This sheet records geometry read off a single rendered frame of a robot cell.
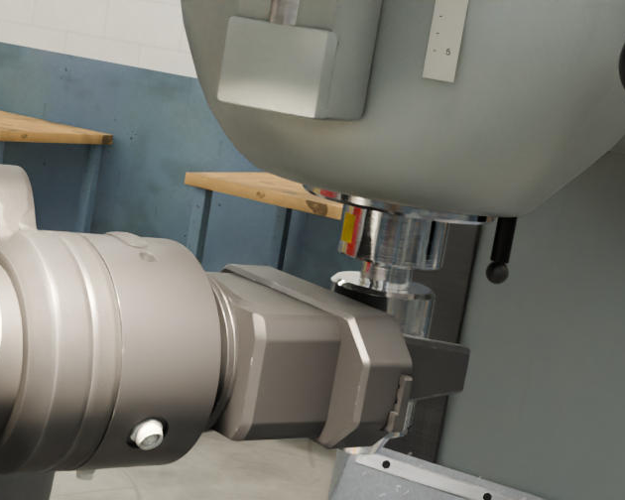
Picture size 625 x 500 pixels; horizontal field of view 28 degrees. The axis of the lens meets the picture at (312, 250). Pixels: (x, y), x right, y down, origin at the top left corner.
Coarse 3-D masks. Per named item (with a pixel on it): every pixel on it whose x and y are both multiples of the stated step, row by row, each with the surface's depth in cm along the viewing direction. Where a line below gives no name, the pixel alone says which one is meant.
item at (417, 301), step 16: (352, 272) 56; (336, 288) 54; (352, 288) 53; (368, 288) 53; (384, 288) 54; (416, 288) 55; (368, 304) 53; (384, 304) 53; (400, 304) 53; (416, 304) 53; (432, 304) 54
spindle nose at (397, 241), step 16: (352, 208) 53; (368, 224) 53; (384, 224) 52; (400, 224) 52; (416, 224) 52; (432, 224) 53; (448, 224) 54; (352, 240) 53; (368, 240) 53; (384, 240) 52; (400, 240) 52; (416, 240) 52; (432, 240) 53; (352, 256) 53; (368, 256) 53; (384, 256) 52; (400, 256) 52; (416, 256) 53; (432, 256) 53
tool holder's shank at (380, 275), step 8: (368, 264) 54; (376, 264) 54; (360, 272) 55; (368, 272) 54; (376, 272) 54; (384, 272) 54; (392, 272) 54; (400, 272) 54; (408, 272) 54; (368, 280) 54; (376, 280) 54; (384, 280) 54; (392, 280) 54; (400, 280) 54; (408, 280) 54; (400, 288) 54
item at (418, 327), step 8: (400, 320) 53; (408, 320) 53; (416, 320) 53; (424, 320) 54; (400, 328) 53; (408, 328) 53; (416, 328) 53; (424, 328) 54; (416, 336) 54; (424, 336) 54; (408, 408) 54; (408, 416) 55; (408, 424) 55; (408, 432) 55
